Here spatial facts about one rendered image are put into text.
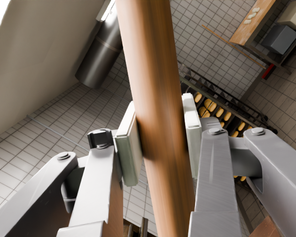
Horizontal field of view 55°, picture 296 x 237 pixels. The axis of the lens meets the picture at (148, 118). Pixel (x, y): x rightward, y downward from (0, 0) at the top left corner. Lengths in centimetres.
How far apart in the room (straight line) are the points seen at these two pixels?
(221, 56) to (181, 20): 93
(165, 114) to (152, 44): 4
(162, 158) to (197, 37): 505
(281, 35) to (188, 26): 149
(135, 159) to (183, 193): 5
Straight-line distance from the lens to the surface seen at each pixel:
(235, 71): 539
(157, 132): 17
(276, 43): 479
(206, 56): 525
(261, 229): 244
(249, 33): 449
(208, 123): 16
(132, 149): 15
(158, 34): 16
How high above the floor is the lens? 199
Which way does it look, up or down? 7 degrees down
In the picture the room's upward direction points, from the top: 59 degrees counter-clockwise
